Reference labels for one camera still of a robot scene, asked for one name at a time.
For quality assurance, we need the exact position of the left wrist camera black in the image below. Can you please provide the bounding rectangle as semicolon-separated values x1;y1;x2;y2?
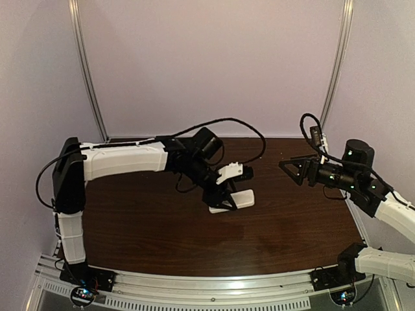
216;162;254;185

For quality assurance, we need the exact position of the white remote control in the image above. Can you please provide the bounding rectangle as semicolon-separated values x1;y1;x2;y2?
209;189;255;214

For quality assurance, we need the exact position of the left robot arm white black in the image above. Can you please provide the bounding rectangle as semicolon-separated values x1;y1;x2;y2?
53;127;241;268

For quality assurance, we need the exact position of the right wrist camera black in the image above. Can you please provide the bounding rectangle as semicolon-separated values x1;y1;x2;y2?
309;126;328;152

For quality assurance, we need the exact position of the right controller board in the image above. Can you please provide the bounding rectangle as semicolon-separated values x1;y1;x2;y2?
329;286;357;307

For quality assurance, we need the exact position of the aluminium front rail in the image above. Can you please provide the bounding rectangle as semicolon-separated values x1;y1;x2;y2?
30;254;395;308

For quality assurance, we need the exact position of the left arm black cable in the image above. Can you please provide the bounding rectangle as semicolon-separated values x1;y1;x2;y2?
35;117;267;211

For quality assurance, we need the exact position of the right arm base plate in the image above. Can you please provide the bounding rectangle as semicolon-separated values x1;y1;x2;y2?
309;265;366;292

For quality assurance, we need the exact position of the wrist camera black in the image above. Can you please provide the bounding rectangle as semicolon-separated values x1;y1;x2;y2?
216;162;254;185
309;126;328;152

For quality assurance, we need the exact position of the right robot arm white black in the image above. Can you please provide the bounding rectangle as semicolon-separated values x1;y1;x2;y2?
279;139;414;287

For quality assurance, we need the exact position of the controller board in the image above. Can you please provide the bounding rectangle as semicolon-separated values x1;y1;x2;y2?
69;286;97;308
329;286;357;307

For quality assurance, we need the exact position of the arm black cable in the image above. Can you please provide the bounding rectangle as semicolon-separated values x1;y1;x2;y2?
35;117;267;211
299;113;350;163

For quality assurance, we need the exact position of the aluminium corner post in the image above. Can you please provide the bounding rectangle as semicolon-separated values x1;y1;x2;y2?
68;0;110;142
320;0;354;129

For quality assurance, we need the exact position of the left controller board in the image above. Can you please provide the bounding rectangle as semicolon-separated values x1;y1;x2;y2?
69;286;97;308

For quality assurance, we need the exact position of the right aluminium corner post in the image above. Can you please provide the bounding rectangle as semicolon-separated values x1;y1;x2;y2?
320;0;354;129

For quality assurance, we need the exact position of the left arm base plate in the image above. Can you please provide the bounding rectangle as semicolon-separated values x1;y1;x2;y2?
59;265;116;292

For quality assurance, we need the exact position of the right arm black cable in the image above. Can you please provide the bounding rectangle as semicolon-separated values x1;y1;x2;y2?
299;113;350;163

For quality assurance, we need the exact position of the left aluminium corner post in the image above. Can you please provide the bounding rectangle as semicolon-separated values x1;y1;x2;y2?
68;0;110;142

